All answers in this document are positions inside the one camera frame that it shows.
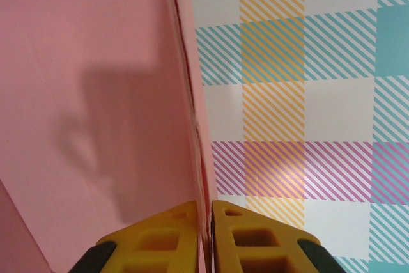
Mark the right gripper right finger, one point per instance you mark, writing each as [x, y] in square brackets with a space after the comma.
[255, 244]

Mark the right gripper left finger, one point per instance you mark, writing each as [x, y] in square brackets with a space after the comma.
[153, 244]

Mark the pink paper box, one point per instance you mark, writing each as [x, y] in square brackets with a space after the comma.
[96, 78]

